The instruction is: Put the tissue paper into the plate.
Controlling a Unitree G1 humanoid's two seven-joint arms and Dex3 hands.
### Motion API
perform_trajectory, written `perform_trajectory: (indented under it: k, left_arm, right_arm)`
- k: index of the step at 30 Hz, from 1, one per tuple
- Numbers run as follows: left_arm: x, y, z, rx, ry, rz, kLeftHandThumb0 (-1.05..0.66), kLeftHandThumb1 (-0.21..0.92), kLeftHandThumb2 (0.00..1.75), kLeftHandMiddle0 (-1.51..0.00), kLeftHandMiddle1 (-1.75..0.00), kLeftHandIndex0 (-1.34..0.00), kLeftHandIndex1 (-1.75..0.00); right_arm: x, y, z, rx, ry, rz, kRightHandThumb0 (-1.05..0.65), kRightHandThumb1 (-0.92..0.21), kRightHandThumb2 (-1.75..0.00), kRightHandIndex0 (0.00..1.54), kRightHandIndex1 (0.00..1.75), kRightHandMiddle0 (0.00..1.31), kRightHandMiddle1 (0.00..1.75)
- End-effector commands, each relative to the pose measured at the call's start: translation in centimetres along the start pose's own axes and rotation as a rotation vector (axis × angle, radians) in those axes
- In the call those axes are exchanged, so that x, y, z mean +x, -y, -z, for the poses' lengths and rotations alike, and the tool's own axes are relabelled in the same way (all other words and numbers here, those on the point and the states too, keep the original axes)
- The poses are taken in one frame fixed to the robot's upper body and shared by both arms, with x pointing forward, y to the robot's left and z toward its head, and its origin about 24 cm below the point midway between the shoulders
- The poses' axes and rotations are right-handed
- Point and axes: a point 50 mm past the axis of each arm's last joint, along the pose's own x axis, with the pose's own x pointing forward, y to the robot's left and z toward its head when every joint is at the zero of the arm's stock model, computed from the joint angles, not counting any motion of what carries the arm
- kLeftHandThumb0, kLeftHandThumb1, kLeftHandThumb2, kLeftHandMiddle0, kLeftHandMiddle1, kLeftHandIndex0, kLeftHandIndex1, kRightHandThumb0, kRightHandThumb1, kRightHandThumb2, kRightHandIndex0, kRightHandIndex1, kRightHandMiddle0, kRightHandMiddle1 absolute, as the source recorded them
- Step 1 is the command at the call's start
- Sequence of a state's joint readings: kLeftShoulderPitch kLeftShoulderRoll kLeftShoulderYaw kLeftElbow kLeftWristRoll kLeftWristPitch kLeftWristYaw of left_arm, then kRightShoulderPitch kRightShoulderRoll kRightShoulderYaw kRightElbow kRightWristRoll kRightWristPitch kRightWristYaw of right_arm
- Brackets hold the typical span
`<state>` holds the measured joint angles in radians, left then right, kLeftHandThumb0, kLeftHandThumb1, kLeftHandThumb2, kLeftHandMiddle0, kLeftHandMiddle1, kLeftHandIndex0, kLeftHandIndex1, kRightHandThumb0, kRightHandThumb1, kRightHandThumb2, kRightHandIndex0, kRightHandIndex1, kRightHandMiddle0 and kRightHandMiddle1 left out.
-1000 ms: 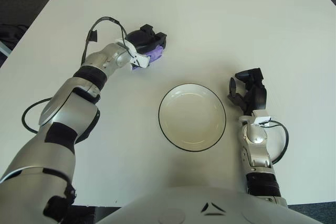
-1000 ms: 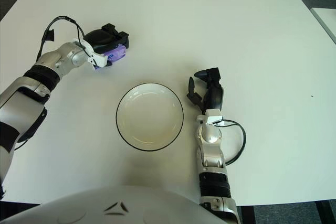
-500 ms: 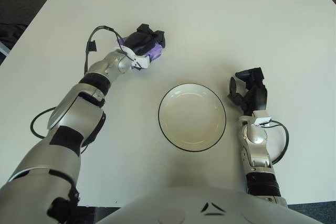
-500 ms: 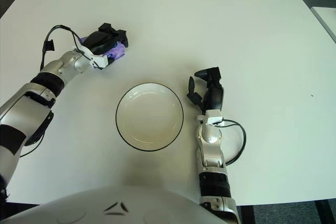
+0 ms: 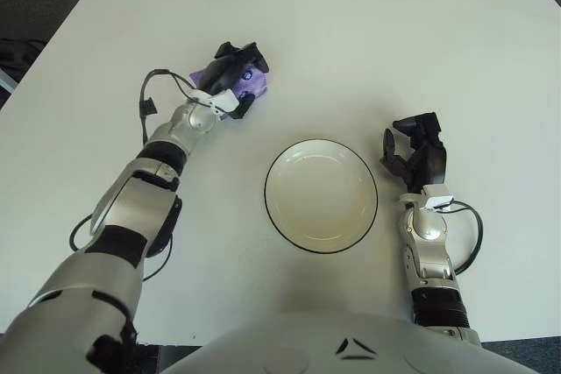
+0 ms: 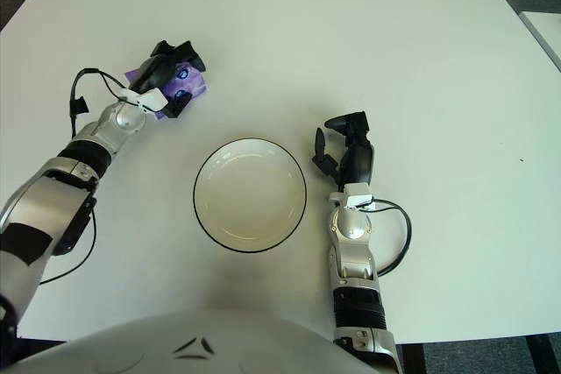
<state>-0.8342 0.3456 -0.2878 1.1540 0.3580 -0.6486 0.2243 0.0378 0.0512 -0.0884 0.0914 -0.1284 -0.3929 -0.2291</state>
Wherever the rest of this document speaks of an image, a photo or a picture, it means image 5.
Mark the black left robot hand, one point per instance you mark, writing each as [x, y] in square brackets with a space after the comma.
[221, 76]

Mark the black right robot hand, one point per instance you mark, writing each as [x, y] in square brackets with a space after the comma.
[431, 164]

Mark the purple tissue paper pack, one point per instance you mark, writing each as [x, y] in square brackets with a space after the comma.
[256, 82]

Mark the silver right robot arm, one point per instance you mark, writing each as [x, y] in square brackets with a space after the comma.
[427, 229]

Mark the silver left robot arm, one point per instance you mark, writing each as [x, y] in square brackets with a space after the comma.
[131, 199]

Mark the white plate with black rim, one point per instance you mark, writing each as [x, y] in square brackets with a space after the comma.
[322, 196]

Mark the light grey panel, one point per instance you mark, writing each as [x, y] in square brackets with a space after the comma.
[6, 82]

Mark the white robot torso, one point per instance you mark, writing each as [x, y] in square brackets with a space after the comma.
[307, 347]

